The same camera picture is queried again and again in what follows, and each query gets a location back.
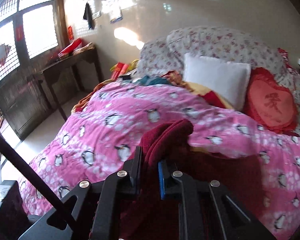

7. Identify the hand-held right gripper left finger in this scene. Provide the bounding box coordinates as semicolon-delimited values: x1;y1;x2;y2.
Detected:
17;146;143;240

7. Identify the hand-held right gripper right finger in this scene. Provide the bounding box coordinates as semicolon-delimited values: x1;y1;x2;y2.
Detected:
158;160;278;240

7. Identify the dark red fleece garment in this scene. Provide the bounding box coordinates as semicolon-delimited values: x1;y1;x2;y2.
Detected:
89;119;268;240

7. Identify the pink penguin printed blanket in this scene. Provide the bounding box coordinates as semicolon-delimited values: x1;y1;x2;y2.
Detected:
17;82;300;240

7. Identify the teal cloth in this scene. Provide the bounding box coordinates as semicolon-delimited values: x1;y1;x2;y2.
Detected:
132;75;170;87

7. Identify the yellow red blanket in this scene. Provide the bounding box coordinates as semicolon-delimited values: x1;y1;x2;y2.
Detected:
169;70;237;109

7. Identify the yellow red packet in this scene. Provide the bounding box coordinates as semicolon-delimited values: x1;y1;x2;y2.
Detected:
110;59;139;80

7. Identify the white pillow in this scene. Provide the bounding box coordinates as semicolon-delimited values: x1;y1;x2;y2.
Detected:
183;52;252;112

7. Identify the dark wooden side table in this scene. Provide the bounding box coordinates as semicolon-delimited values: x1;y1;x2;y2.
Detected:
34;44;103;122

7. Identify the dark cabinet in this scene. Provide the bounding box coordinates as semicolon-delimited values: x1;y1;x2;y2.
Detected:
0;180;28;230

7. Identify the tan paper bag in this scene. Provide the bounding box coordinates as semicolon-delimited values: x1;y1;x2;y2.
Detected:
72;42;94;54

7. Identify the red heart cushion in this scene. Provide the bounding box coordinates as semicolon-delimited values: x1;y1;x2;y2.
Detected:
242;67;299;134

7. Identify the red flat box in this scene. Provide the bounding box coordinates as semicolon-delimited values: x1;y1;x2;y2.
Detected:
57;38;83;57

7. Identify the wooden lattice door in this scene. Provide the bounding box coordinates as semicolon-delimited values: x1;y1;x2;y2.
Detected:
0;0;65;140

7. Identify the floral quilt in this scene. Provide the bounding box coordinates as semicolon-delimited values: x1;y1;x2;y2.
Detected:
136;26;300;105

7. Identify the dark hanging cloth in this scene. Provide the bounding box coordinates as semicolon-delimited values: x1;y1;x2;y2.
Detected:
83;2;93;30

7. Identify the red patterned cloth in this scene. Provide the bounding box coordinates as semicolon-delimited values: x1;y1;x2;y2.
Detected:
277;47;291;66

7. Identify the white paper door ornament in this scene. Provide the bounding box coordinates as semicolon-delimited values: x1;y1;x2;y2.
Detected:
0;44;12;64

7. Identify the black cable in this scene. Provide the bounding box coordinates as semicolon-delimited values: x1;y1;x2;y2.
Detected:
0;127;78;227

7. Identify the wall calendar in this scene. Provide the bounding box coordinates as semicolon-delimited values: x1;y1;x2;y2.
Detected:
106;0;122;24

